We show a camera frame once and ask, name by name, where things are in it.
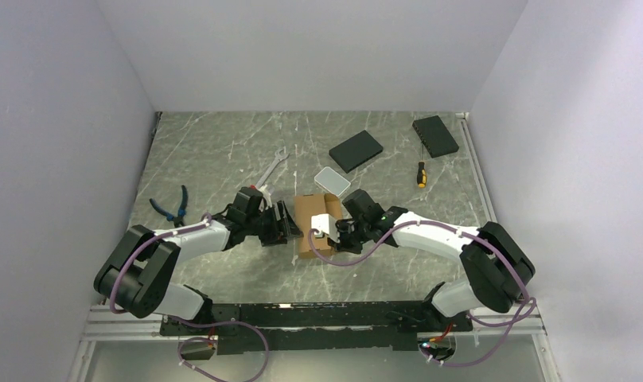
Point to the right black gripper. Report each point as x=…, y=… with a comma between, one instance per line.
x=343, y=245

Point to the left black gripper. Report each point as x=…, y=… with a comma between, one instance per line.
x=280, y=228

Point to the brown cardboard box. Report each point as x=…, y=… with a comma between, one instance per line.
x=307, y=206

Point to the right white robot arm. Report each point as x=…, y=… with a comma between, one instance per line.
x=496, y=270

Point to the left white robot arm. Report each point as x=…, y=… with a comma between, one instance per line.
x=136, y=278

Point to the silver open-end wrench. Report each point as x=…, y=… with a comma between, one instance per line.
x=280, y=155

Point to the yellow black screwdriver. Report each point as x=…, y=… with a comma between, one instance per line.
x=421, y=177

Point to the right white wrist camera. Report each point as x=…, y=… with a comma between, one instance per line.
x=324, y=226

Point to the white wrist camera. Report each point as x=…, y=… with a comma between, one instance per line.
x=324, y=226
x=266, y=191

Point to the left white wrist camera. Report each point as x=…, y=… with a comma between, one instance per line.
x=266, y=191

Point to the black flat network switch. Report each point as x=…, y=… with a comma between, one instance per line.
x=355, y=151

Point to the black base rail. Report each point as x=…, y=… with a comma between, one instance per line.
x=251, y=327

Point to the black ported switch box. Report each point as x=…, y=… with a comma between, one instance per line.
x=435, y=137

